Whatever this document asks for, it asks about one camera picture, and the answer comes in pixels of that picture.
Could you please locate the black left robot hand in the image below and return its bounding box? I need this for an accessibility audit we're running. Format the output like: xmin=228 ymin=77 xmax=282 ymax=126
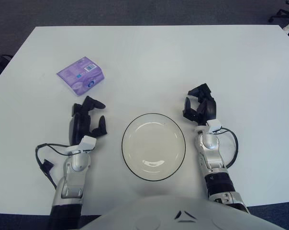
xmin=68 ymin=95 xmax=109 ymax=146

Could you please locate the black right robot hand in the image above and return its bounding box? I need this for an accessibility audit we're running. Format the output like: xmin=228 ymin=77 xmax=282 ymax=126
xmin=182 ymin=83 xmax=217 ymax=127

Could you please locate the purple tissue paper pack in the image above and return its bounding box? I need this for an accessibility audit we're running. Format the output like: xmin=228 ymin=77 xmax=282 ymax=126
xmin=56 ymin=56 xmax=104 ymax=97

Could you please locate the white plate black rim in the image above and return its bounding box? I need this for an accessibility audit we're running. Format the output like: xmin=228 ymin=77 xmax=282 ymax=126
xmin=121 ymin=113 xmax=186 ymax=181

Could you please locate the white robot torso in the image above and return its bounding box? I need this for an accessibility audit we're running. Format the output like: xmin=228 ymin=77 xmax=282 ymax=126
xmin=81 ymin=196 xmax=289 ymax=230

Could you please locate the black office chair base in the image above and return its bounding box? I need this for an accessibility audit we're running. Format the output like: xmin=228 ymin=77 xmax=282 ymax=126
xmin=268 ymin=0 xmax=289 ymax=23

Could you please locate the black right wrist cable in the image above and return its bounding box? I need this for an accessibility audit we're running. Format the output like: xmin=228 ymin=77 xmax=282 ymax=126
xmin=216 ymin=127 xmax=238 ymax=168

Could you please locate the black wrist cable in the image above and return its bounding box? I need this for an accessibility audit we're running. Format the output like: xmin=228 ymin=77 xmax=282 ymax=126
xmin=35 ymin=143 xmax=72 ymax=190
xmin=216 ymin=127 xmax=238 ymax=168

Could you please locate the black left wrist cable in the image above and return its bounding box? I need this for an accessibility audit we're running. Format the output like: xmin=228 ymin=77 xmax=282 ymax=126
xmin=35 ymin=143 xmax=72 ymax=190

